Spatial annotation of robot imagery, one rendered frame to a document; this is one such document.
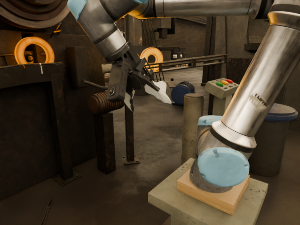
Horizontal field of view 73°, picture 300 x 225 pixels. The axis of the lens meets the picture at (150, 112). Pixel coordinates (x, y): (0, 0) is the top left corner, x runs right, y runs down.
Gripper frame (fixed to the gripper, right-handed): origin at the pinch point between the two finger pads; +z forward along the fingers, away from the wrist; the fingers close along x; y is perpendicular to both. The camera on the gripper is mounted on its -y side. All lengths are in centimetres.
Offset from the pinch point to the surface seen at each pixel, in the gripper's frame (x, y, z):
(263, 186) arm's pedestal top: -21, 3, 46
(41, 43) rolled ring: 64, 29, -33
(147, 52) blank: 37, 69, 4
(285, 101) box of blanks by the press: -21, 146, 128
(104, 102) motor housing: 54, 29, 9
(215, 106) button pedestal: 3, 49, 41
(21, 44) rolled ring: 64, 21, -38
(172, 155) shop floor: 49, 44, 79
